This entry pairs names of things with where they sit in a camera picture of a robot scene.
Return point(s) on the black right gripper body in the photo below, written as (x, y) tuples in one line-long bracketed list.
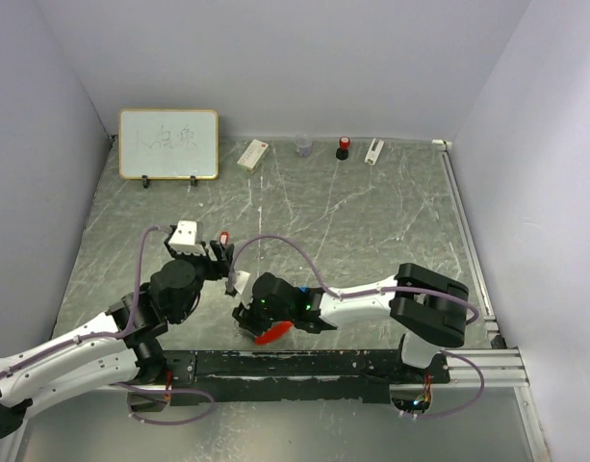
[(258, 317)]

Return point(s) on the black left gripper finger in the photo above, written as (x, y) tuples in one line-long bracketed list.
[(227, 260), (217, 254)]

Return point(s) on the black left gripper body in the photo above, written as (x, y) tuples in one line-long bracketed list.
[(204, 268)]

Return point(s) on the red tagged key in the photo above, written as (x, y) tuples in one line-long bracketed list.
[(224, 238)]

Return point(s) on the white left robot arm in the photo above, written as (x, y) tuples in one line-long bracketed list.
[(118, 345)]

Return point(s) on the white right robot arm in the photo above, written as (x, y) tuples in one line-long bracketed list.
[(432, 307)]

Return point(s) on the black whiteboard stand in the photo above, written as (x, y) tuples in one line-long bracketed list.
[(191, 180)]

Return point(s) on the white cardboard box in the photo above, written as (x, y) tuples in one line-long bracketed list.
[(253, 155)]

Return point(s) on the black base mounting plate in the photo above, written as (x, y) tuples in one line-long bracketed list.
[(255, 375)]

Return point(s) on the clear jar of paperclips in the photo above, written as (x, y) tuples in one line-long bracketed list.
[(303, 145)]

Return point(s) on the red black stamp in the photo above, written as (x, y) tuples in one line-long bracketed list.
[(342, 152)]

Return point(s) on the white stapler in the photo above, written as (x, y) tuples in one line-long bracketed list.
[(374, 151)]

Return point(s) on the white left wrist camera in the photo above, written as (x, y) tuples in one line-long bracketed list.
[(187, 238)]

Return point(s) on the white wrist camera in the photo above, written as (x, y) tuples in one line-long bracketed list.
[(187, 238), (238, 283)]

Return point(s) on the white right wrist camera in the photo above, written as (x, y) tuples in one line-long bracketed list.
[(238, 283)]

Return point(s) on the small whiteboard yellow frame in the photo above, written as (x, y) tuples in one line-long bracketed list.
[(167, 144)]

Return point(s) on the aluminium rail frame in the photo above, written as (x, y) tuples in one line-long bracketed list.
[(501, 366)]

